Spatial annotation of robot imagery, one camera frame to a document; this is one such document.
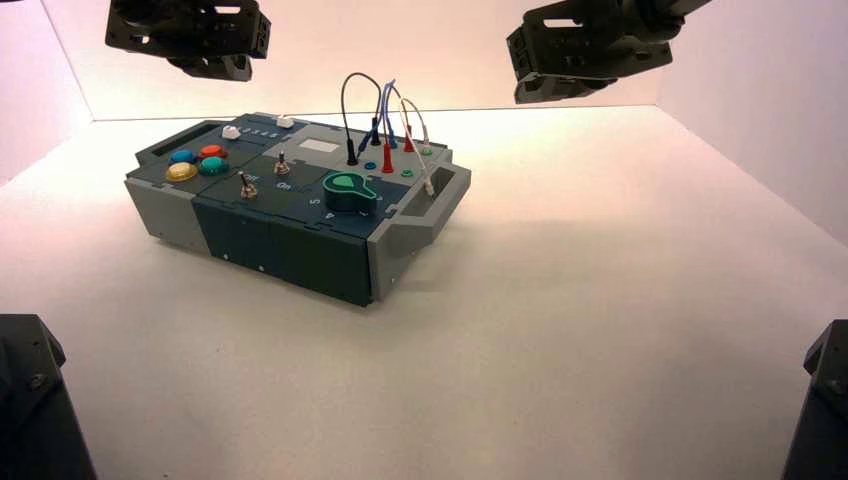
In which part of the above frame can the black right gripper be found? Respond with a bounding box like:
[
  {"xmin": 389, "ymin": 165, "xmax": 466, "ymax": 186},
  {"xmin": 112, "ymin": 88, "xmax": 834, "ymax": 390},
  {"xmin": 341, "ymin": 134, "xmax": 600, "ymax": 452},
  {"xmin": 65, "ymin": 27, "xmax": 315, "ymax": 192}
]
[{"xmin": 506, "ymin": 0, "xmax": 674, "ymax": 106}]

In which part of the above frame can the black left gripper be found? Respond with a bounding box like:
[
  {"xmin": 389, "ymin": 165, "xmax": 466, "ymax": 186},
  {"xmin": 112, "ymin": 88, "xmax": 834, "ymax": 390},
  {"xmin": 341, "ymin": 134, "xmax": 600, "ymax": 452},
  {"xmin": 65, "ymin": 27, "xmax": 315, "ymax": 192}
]
[{"xmin": 104, "ymin": 0, "xmax": 272, "ymax": 83}]

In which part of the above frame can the green rotary knob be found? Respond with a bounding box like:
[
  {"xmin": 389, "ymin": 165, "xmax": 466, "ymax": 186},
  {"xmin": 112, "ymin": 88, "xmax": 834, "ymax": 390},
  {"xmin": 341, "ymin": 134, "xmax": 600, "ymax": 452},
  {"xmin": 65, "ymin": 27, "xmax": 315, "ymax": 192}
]
[{"xmin": 322, "ymin": 172, "xmax": 380, "ymax": 215}]

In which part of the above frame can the grey and teal task box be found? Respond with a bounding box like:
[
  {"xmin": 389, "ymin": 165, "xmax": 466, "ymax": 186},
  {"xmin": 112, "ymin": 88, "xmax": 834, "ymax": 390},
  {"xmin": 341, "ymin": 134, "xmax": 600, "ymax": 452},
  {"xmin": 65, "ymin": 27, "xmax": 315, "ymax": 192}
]
[{"xmin": 124, "ymin": 112, "xmax": 473, "ymax": 308}]

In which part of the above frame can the black banana plug cable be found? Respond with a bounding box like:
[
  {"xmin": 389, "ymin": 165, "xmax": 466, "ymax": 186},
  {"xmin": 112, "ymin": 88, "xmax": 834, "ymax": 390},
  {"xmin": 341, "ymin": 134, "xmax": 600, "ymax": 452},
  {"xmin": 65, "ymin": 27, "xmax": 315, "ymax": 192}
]
[{"xmin": 340, "ymin": 72, "xmax": 384, "ymax": 167}]

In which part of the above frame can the white banana plug cable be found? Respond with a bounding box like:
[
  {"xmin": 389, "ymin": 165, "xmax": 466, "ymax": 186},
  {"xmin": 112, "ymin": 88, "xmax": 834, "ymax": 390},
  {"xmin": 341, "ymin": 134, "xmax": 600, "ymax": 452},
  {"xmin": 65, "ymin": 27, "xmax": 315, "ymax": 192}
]
[{"xmin": 399, "ymin": 97, "xmax": 437, "ymax": 197}]

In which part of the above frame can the blue banana plug cable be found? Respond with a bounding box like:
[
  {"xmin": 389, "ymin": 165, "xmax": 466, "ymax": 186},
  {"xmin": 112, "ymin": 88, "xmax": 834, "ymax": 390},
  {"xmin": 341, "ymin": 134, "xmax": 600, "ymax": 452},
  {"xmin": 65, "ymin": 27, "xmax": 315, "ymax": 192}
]
[{"xmin": 357, "ymin": 79, "xmax": 400, "ymax": 159}]

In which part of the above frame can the red banana plug cable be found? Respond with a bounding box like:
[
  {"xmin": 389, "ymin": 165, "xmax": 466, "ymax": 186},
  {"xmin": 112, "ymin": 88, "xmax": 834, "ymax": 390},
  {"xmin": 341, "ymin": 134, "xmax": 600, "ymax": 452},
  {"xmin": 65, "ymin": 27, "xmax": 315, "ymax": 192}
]
[{"xmin": 380, "ymin": 82, "xmax": 417, "ymax": 175}]

